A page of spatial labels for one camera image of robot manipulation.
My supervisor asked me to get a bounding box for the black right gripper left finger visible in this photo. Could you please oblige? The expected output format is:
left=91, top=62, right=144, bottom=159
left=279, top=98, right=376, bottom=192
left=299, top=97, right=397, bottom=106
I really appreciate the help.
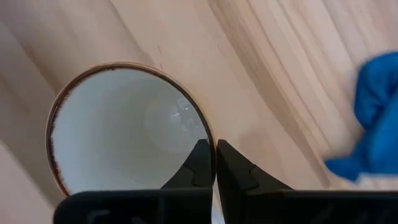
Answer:
left=53, top=139, right=216, bottom=224

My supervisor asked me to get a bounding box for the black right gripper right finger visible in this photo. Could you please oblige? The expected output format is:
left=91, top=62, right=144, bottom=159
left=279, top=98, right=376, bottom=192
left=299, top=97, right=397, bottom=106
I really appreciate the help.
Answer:
left=216, top=139, right=398, bottom=224

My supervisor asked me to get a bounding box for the white mug brown rim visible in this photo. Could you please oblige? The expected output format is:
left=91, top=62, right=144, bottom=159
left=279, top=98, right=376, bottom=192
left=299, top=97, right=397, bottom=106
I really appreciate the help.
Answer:
left=45, top=61, right=218, bottom=197

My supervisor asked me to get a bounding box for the blue cloth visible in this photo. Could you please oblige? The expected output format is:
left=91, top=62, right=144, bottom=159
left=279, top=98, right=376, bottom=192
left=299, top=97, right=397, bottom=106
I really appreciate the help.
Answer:
left=324, top=51, right=398, bottom=182

